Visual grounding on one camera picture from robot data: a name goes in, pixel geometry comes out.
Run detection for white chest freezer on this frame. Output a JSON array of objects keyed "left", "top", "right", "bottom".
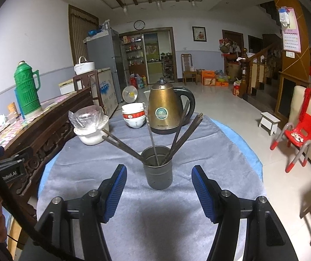
[{"left": 58, "top": 68, "right": 119, "bottom": 115}]

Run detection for wooden stair railing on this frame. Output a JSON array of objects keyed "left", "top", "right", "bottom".
[{"left": 240, "top": 39, "right": 284, "bottom": 98}]

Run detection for brown high-back chair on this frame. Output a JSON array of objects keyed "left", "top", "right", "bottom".
[{"left": 181, "top": 54, "right": 198, "bottom": 85}]

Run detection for pink wall calendar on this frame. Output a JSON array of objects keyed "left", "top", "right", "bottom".
[{"left": 279, "top": 6, "right": 301, "bottom": 53}]

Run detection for water jugs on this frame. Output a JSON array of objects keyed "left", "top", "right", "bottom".
[{"left": 129, "top": 73, "right": 148, "bottom": 89}]

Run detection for small white stool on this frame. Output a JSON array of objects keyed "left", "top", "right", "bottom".
[{"left": 259, "top": 111, "right": 281, "bottom": 136}]

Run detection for grey metal chopstick holder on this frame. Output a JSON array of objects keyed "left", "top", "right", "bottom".
[{"left": 141, "top": 145, "right": 173, "bottom": 190}]

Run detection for orange cardboard box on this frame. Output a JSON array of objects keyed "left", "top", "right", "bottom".
[{"left": 201, "top": 70, "right": 216, "bottom": 86}]

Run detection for framed wall picture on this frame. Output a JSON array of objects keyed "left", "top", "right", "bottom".
[{"left": 192, "top": 26, "right": 207, "bottom": 42}]

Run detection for checkered cloth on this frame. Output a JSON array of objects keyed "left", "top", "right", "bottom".
[{"left": 0, "top": 92, "right": 77, "bottom": 153}]

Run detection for bunch of dark chopsticks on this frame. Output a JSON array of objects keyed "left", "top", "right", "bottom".
[{"left": 101, "top": 99, "right": 204, "bottom": 166}]

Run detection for red child chair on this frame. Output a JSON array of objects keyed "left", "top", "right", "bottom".
[{"left": 270, "top": 113, "right": 311, "bottom": 173}]

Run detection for grey tablecloth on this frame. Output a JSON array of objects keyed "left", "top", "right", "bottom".
[{"left": 37, "top": 113, "right": 267, "bottom": 261}]

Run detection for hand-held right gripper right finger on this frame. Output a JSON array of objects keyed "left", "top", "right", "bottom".
[{"left": 191, "top": 165, "right": 299, "bottom": 261}]

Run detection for shelf with bottles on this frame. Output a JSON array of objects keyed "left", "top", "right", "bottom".
[{"left": 121, "top": 34, "right": 146, "bottom": 74}]

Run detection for blue table cover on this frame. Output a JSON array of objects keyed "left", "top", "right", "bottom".
[{"left": 37, "top": 117, "right": 263, "bottom": 202}]

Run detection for green thermos flask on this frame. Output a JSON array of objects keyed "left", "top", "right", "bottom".
[{"left": 14, "top": 61, "right": 43, "bottom": 115}]

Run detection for dark wooden chair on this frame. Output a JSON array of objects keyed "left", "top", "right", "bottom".
[{"left": 73, "top": 70, "right": 104, "bottom": 109}]

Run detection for black cable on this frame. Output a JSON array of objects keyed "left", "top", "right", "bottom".
[{"left": 0, "top": 148, "right": 91, "bottom": 261}]

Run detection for white enamel basin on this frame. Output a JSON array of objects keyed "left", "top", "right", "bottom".
[{"left": 74, "top": 115, "right": 110, "bottom": 146}]

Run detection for small white fan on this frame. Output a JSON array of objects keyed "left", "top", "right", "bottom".
[{"left": 122, "top": 85, "right": 139, "bottom": 104}]

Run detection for dark wooden sideboard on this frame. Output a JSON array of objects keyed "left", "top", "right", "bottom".
[{"left": 0, "top": 87, "right": 94, "bottom": 218}]

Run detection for gold electric kettle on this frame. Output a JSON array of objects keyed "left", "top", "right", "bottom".
[{"left": 145, "top": 77, "right": 196, "bottom": 135}]

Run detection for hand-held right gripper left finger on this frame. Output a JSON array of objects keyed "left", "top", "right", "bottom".
[{"left": 34, "top": 164, "right": 128, "bottom": 261}]

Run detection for grey refrigerator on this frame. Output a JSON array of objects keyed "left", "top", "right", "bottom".
[{"left": 84, "top": 28, "right": 130, "bottom": 93}]

